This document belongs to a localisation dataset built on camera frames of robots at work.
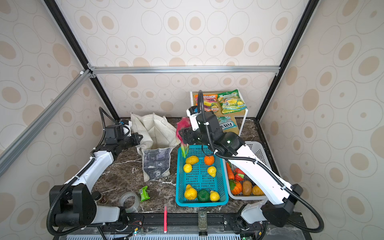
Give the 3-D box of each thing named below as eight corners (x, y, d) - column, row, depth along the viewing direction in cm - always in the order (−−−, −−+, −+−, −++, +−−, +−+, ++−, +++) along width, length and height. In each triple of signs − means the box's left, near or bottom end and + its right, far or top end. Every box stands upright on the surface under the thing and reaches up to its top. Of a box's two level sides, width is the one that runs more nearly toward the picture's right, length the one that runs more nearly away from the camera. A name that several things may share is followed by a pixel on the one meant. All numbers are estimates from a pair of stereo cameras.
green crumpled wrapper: (142, 201, 82) (141, 200, 80) (140, 189, 86) (139, 188, 84) (150, 198, 83) (148, 197, 81) (148, 187, 87) (146, 185, 85)
